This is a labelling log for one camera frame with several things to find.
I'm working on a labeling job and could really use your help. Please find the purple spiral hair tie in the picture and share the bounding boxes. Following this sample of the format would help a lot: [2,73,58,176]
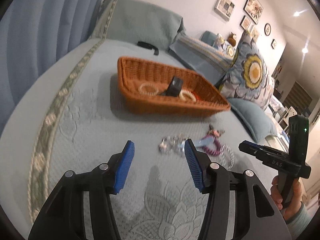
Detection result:
[199,134,225,157]

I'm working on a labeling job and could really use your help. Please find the silver crystal bracelet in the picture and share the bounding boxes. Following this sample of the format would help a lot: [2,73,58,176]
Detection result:
[158,134,187,156]

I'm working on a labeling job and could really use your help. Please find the right hand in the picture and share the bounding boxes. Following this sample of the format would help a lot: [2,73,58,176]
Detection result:
[270,176,302,220]

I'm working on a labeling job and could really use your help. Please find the teal plain pillow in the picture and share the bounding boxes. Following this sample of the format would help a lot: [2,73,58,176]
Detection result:
[227,98,277,143]

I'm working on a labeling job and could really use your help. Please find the silver bangle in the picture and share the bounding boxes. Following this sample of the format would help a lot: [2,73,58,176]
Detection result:
[218,145,235,170]

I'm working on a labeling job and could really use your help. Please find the floral yellow blue pillow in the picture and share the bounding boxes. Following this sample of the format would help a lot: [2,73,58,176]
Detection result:
[219,31,274,110]

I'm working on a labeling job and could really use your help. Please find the brown wicker basket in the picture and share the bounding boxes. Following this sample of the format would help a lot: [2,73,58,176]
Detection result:
[117,56,231,117]

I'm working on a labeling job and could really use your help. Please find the light blue bedspread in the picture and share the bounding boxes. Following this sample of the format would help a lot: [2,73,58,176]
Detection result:
[1,40,277,239]

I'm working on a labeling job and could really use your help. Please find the striped blue pillow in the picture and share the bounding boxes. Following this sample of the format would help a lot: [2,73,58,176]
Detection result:
[169,33,235,86]

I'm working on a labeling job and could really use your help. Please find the brown plush toy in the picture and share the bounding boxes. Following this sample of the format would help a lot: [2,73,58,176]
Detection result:
[227,33,237,47]

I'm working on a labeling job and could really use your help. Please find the small dark framed picture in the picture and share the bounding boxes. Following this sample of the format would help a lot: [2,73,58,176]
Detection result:
[240,15,251,30]

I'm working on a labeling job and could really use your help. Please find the teal covered headboard cushion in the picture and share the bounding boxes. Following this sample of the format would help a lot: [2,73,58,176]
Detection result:
[90,0,185,50]

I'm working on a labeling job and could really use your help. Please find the black framed floral picture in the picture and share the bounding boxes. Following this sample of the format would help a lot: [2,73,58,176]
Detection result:
[244,0,264,24]

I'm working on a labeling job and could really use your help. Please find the white framed picture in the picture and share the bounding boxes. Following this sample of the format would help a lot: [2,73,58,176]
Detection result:
[214,0,235,22]

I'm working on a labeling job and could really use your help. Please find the blue curtain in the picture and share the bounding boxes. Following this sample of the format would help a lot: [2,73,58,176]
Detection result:
[1,0,102,127]

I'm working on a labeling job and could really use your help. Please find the cream spiral hair tie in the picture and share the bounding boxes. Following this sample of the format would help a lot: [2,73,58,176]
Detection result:
[178,89,197,103]

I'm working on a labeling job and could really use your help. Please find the clear spiral hair tie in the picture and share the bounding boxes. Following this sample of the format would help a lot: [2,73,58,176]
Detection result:
[138,82,162,97]

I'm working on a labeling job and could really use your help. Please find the black strap on bed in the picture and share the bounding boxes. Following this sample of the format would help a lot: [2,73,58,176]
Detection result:
[136,41,160,56]

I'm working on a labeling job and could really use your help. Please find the round wall clock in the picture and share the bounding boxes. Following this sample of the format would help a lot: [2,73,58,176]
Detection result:
[264,23,271,36]

